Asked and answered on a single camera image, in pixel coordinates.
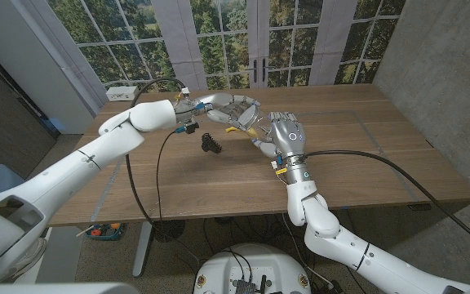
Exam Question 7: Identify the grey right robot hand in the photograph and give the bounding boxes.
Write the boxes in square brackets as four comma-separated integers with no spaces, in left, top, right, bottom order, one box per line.
[252,112,308,161]

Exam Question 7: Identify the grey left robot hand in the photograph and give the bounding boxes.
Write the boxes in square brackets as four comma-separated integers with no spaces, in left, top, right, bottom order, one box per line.
[204,92,263,131]

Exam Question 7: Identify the yellow banana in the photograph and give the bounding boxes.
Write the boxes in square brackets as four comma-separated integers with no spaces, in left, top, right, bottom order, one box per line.
[225,125,260,140]

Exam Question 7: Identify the black hair claw clip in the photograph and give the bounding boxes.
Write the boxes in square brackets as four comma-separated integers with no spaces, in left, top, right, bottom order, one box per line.
[201,132,223,154]

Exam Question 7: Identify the printed window backdrop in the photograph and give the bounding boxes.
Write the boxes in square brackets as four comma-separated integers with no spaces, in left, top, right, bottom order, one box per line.
[26,0,407,93]

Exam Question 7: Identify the white power strip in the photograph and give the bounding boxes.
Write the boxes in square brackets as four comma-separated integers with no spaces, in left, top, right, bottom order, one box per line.
[105,85,139,102]

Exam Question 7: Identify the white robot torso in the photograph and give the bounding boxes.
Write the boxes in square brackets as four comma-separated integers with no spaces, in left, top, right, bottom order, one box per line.
[193,243,313,294]

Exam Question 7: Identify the black round fan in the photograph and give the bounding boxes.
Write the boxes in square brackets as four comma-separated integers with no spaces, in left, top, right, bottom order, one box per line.
[153,220,186,244]

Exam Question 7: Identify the white table leg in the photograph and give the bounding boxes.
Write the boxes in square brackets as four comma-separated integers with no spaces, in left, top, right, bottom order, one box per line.
[131,221,154,278]

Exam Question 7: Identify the teal tray with tools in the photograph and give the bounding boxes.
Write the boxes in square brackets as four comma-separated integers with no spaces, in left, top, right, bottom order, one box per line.
[84,222,125,242]

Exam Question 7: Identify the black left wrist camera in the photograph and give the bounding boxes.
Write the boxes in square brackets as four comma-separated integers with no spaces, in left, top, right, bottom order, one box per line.
[175,121,200,136]

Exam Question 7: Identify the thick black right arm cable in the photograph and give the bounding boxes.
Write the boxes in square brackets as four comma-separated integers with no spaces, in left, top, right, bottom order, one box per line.
[298,149,470,257]

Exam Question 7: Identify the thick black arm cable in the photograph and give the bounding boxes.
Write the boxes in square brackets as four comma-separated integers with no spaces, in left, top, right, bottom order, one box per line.
[125,77,202,266]
[298,149,470,257]

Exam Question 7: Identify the tangled black floor cables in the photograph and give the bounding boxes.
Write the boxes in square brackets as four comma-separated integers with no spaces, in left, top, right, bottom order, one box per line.
[202,212,305,266]

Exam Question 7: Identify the thin black camera cable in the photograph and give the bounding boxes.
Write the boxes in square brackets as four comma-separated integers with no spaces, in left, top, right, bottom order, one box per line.
[155,130,179,222]

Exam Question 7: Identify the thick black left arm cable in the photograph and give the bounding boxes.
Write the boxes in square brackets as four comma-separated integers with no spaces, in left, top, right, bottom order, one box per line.
[125,77,202,266]

